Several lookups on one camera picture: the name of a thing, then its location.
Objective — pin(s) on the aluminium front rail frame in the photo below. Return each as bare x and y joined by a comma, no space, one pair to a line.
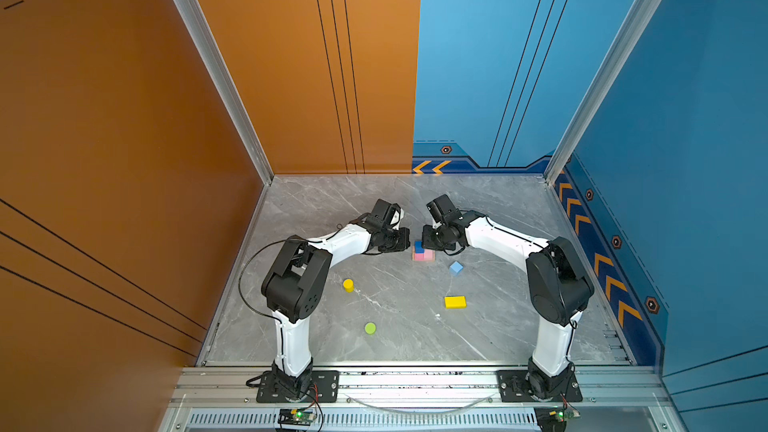
422,397

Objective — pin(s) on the left green circuit board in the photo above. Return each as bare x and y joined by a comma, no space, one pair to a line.
296,419

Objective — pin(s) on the yellow cylinder block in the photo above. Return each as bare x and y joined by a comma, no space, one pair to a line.
348,285

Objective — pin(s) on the aluminium corner post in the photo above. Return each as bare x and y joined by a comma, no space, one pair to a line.
203,38
632,28

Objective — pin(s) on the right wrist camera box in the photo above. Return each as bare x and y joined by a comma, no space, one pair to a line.
443,211

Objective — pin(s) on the left aluminium corner post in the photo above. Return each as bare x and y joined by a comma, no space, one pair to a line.
203,38

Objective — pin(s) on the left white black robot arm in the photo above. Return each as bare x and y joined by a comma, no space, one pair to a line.
294,285

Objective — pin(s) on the light blue cube block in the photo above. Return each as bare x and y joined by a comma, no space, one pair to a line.
456,268

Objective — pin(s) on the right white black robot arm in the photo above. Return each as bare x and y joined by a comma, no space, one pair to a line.
559,289

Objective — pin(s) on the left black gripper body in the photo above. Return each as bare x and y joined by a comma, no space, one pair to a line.
394,240

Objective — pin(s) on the right aluminium corner post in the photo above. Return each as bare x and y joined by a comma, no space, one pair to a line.
632,28

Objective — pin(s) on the green circuit board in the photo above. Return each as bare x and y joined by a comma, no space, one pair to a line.
555,420
296,419

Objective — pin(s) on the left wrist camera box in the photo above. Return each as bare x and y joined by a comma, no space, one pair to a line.
398,215

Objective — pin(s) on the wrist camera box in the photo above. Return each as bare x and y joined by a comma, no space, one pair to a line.
443,211
398,215

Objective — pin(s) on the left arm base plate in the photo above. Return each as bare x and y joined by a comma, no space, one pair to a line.
323,385

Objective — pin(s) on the right green circuit board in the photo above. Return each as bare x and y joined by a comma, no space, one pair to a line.
555,420

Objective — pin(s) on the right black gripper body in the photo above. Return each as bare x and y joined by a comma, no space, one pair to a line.
435,238

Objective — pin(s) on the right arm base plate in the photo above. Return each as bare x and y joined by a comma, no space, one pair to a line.
510,385

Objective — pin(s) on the dark blue cube block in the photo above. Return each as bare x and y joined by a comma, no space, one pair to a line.
419,246

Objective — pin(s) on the light pink rectangular block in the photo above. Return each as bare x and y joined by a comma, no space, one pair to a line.
429,255

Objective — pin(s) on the yellow rectangular block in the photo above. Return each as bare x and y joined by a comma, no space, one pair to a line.
455,302

